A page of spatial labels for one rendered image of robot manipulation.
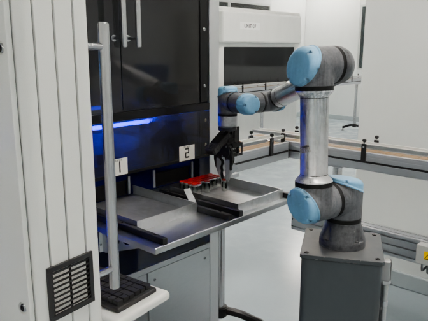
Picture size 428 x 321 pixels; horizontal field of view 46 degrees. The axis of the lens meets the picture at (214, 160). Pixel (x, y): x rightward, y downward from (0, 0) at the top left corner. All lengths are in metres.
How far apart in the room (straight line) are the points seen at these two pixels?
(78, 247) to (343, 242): 0.90
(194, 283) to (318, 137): 0.98
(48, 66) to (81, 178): 0.24
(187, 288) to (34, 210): 1.29
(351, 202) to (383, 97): 1.60
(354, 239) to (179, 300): 0.84
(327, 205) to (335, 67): 0.41
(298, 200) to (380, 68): 1.74
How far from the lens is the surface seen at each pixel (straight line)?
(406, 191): 3.21
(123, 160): 1.83
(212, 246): 2.26
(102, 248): 1.85
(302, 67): 1.52
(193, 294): 2.26
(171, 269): 2.12
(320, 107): 1.54
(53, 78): 1.01
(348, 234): 1.70
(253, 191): 2.00
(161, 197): 1.86
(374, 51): 3.21
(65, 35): 1.03
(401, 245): 2.64
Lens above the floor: 1.43
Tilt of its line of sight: 12 degrees down
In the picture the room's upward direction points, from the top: straight up
